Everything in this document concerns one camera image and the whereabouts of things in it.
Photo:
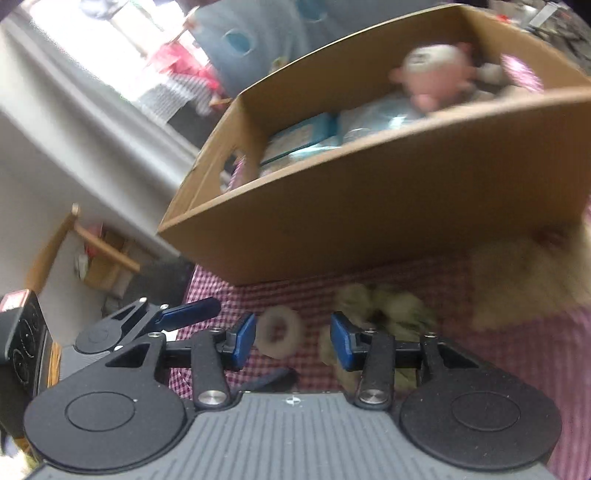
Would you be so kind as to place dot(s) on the blue face mask pack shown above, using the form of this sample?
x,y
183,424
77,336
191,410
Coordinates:
x,y
391,112

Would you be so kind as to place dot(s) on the white fluffy sleeve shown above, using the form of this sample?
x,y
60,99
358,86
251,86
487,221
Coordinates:
x,y
518,280

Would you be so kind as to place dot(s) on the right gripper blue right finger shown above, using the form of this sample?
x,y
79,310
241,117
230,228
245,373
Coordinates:
x,y
371,354

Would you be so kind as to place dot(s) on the blue patterned hanging blanket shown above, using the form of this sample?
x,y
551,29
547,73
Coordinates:
x,y
243,38

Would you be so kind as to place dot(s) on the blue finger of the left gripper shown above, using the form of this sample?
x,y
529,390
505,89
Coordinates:
x,y
174,318

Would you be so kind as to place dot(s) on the white curtain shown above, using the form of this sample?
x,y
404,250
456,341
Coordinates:
x,y
115,159

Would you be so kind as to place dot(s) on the purple checkered tablecloth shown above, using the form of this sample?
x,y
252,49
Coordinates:
x,y
552,351

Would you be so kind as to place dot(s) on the black seat wooden chair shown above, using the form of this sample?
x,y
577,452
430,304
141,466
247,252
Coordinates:
x,y
108,268

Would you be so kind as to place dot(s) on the pink white plush toy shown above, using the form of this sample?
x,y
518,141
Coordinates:
x,y
440,76

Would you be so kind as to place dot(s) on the cotton swab plastic pack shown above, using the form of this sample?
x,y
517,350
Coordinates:
x,y
269,167

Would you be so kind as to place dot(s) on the polka dot cloth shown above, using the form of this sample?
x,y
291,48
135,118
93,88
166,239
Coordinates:
x,y
174,92

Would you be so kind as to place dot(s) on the brown cardboard box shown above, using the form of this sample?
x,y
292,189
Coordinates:
x,y
472,174

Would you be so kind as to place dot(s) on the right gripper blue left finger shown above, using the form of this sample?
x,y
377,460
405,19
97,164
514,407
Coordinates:
x,y
212,352

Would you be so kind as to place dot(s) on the left gripper tracking camera module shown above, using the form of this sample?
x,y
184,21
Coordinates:
x,y
25,356

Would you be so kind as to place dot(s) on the blue rectangular carton box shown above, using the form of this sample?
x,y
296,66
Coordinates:
x,y
302,135

